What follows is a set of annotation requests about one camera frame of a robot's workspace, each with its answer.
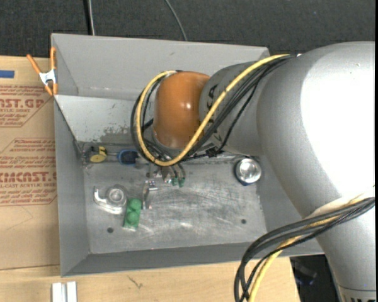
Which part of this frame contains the blue can with silver top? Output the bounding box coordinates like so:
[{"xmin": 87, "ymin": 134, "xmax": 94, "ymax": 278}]
[{"xmin": 234, "ymin": 157, "xmax": 263, "ymax": 187}]

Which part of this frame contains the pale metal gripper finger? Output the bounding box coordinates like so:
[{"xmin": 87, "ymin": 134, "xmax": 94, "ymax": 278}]
[{"xmin": 142, "ymin": 179, "xmax": 159, "ymax": 210}]

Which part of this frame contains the green toy brick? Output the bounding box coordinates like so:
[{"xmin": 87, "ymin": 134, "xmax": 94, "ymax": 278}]
[{"xmin": 122, "ymin": 197, "xmax": 144, "ymax": 232}]

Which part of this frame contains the brown cardboard board, red print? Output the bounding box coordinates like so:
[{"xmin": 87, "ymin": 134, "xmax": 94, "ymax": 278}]
[{"xmin": 0, "ymin": 54, "xmax": 62, "ymax": 272}]

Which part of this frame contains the grey metal bin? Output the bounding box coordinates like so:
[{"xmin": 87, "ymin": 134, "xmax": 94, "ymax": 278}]
[{"xmin": 50, "ymin": 33, "xmax": 323, "ymax": 278}]

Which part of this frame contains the yellow and black round tool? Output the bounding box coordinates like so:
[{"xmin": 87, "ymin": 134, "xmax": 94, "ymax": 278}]
[{"xmin": 88, "ymin": 145, "xmax": 109, "ymax": 164}]

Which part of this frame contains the blue and black small object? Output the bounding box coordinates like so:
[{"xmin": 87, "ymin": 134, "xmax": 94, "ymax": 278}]
[{"xmin": 117, "ymin": 148, "xmax": 140, "ymax": 167}]

